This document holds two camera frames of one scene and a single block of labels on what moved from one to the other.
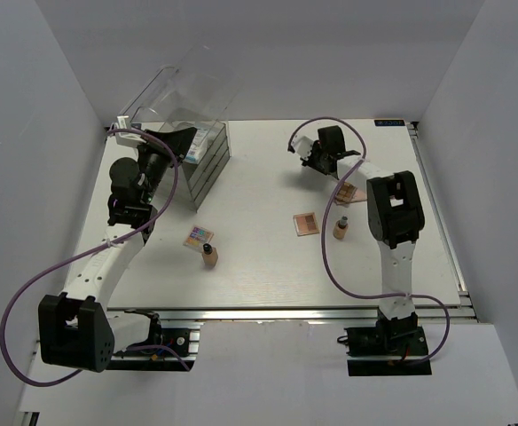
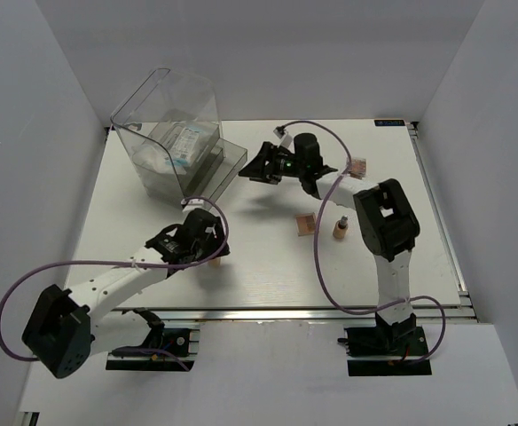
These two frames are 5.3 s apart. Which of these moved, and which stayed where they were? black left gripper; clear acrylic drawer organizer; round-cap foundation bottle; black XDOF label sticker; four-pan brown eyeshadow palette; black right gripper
Moved: clear acrylic drawer organizer; black right gripper; black left gripper
Stayed: round-cap foundation bottle; four-pan brown eyeshadow palette; black XDOF label sticker
